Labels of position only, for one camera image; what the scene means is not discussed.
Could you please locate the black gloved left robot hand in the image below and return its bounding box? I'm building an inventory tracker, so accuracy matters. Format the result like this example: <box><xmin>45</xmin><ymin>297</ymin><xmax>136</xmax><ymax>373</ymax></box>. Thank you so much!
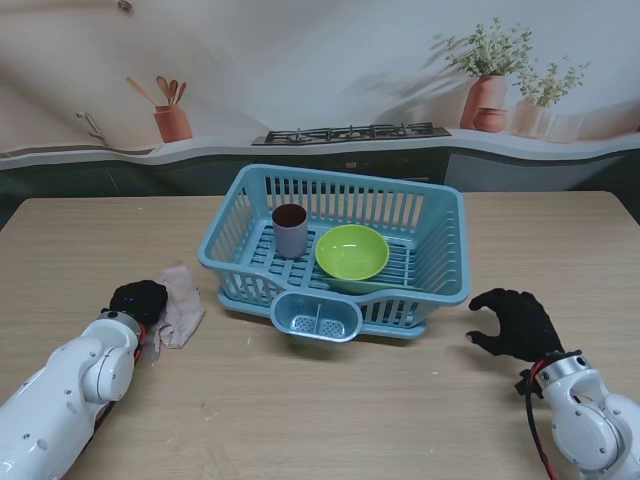
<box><xmin>109</xmin><ymin>279</ymin><xmax>170</xmax><ymax>326</ymax></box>

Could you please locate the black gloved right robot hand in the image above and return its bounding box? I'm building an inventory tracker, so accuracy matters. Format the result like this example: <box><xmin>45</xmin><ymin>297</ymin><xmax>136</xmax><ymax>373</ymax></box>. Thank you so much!
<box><xmin>464</xmin><ymin>288</ymin><xmax>566</xmax><ymax>362</ymax></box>

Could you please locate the pinkish beige cleaning cloth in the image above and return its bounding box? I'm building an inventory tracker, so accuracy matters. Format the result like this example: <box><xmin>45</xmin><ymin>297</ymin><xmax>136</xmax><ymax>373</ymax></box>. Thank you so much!
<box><xmin>145</xmin><ymin>264</ymin><xmax>207</xmax><ymax>362</ymax></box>

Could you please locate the pale green plate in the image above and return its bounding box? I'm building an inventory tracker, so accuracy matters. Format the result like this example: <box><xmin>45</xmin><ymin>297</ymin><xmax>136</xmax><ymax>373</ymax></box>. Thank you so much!
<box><xmin>325</xmin><ymin>273</ymin><xmax>427</xmax><ymax>295</ymax></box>

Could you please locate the purple cup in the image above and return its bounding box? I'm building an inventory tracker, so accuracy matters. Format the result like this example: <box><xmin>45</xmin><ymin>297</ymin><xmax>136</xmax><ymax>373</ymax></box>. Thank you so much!
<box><xmin>271</xmin><ymin>203</ymin><xmax>308</xmax><ymax>260</ymax></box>

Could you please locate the lime green bowl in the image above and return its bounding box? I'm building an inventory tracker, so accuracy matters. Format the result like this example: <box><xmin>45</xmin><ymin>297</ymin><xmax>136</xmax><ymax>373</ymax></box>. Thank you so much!
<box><xmin>314</xmin><ymin>224</ymin><xmax>391</xmax><ymax>282</ymax></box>

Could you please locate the blue cutlery holder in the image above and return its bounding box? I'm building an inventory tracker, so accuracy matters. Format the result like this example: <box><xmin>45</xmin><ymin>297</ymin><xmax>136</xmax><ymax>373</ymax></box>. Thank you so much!
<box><xmin>271</xmin><ymin>291</ymin><xmax>362</xmax><ymax>345</ymax></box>

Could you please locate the blue plastic dish rack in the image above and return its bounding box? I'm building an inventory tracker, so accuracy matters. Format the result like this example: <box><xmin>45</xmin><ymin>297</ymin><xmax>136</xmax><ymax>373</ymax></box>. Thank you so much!
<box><xmin>197</xmin><ymin>163</ymin><xmax>474</xmax><ymax>331</ymax></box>

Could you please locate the red black left arm cable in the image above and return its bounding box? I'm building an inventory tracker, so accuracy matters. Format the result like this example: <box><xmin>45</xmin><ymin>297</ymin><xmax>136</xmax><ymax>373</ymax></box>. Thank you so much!
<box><xmin>92</xmin><ymin>322</ymin><xmax>150</xmax><ymax>431</ymax></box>

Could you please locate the red black arm cable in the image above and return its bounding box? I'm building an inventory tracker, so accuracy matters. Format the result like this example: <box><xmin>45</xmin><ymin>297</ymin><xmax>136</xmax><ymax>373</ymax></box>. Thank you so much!
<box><xmin>522</xmin><ymin>359</ymin><xmax>559</xmax><ymax>480</ymax></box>
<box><xmin>92</xmin><ymin>322</ymin><xmax>150</xmax><ymax>431</ymax></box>

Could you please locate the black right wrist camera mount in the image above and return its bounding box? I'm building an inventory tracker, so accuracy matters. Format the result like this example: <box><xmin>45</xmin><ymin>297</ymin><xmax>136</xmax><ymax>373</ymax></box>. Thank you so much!
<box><xmin>514</xmin><ymin>369</ymin><xmax>544</xmax><ymax>401</ymax></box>

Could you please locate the red black right arm cable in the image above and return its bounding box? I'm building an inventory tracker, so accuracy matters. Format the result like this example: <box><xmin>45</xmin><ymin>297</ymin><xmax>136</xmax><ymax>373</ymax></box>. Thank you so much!
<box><xmin>522</xmin><ymin>359</ymin><xmax>559</xmax><ymax>480</ymax></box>

